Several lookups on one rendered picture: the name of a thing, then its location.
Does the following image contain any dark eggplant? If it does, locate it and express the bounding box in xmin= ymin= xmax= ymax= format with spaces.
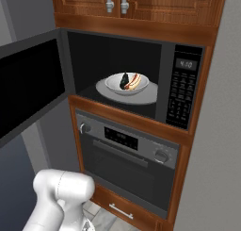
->
xmin=119 ymin=72 xmax=130 ymax=89

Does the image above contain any white bowl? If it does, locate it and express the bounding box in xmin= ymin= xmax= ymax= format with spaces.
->
xmin=104 ymin=72 xmax=150 ymax=96

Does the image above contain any hot dog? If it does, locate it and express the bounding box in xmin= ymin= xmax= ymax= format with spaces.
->
xmin=124 ymin=73 xmax=142 ymax=91

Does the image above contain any grey microwave turntable plate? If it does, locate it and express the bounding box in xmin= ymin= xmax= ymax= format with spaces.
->
xmin=95 ymin=76 xmax=159 ymax=106

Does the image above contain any black microwave oven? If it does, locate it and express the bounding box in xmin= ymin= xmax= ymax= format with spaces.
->
xmin=60 ymin=27 xmax=207 ymax=131

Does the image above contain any black microwave door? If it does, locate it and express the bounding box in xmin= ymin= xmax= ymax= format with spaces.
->
xmin=0 ymin=28 xmax=70 ymax=149

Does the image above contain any silver oven knob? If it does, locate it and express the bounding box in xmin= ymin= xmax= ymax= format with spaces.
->
xmin=154 ymin=149 xmax=170 ymax=164
xmin=79 ymin=122 xmax=92 ymax=135

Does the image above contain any grey built-in oven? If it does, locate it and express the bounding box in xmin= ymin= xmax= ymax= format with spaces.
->
xmin=74 ymin=107 xmax=181 ymax=221

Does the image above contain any wooden drawer front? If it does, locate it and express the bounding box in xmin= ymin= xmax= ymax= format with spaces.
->
xmin=88 ymin=183 xmax=168 ymax=231

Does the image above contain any oven door handle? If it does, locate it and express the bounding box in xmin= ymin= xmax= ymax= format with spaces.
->
xmin=92 ymin=139 xmax=149 ymax=169

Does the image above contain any wooden cabinet frame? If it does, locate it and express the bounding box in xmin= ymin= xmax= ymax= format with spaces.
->
xmin=51 ymin=0 xmax=228 ymax=231

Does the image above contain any silver drawer handle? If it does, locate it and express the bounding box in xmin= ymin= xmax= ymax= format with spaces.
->
xmin=108 ymin=203 xmax=135 ymax=221

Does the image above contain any silver cupboard handle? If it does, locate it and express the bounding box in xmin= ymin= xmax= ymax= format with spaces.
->
xmin=104 ymin=0 xmax=115 ymax=13
xmin=120 ymin=0 xmax=130 ymax=15

